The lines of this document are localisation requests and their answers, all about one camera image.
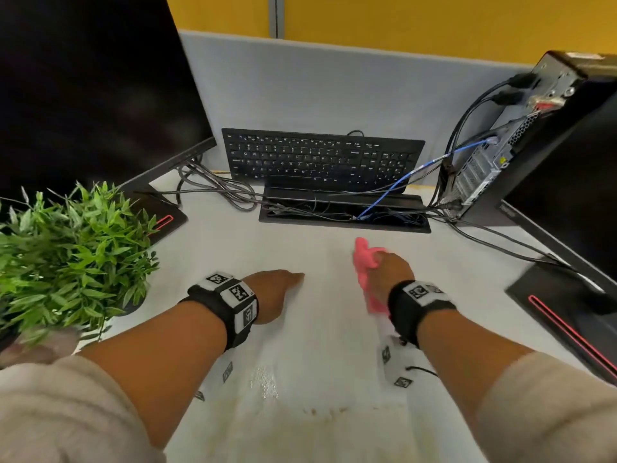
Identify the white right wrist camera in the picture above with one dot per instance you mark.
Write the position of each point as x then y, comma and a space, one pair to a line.
393, 361

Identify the red gold adapter plug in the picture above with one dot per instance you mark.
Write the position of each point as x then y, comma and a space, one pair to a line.
547, 103

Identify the black left wrist band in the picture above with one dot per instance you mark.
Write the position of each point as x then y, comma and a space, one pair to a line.
212, 308

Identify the pink cloth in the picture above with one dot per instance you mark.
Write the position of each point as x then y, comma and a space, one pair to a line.
361, 260

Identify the beige sleeve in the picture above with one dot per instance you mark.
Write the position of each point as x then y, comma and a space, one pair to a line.
549, 414
62, 414

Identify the white table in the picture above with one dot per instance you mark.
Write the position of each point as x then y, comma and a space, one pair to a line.
313, 342

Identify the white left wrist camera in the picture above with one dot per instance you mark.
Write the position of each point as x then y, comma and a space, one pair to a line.
227, 372

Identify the black wrist band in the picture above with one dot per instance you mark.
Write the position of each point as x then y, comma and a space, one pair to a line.
212, 308
409, 318

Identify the person's right forearm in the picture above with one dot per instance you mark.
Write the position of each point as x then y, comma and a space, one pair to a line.
467, 356

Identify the black desktop computer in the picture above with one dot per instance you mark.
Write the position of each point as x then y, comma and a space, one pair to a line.
477, 173

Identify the black monitor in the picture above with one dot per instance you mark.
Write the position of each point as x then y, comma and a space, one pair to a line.
96, 91
578, 188

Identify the beige left sleeve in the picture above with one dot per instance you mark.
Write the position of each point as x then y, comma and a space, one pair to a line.
62, 414

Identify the person's left hand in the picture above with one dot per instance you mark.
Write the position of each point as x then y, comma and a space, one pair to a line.
272, 294

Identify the black keyboard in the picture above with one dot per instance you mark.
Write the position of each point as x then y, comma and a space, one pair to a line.
313, 156

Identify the grey desk partition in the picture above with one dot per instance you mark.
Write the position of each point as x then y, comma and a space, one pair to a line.
337, 81

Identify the black monitor stand base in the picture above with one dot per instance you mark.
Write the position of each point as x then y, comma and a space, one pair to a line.
544, 284
161, 207

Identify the black right wrist band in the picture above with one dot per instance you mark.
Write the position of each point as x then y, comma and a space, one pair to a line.
409, 318

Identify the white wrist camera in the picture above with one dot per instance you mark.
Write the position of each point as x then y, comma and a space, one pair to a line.
227, 372
393, 361

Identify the person's left forearm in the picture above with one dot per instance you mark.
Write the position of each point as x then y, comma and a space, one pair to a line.
164, 361

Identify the person's right hand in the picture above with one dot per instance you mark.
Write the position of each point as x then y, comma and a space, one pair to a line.
393, 274

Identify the beige right sleeve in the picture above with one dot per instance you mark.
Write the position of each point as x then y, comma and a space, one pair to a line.
549, 414

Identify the bushy small-leaf potted plant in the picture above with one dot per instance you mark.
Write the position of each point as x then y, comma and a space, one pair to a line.
72, 260

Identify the white spray droplets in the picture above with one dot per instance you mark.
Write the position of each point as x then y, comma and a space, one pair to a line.
264, 380

